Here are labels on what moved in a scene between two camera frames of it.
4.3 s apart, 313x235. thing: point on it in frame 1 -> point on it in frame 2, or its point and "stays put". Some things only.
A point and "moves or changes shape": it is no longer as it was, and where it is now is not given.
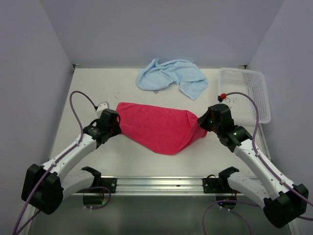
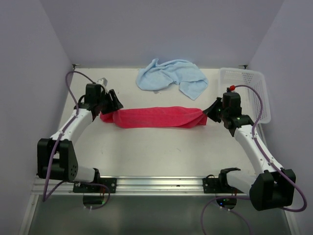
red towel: (162, 129) moves or changes shape
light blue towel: (161, 75) stays put
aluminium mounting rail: (162, 186) stays put
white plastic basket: (252, 82) stays put
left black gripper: (117, 129) -> (115, 105)
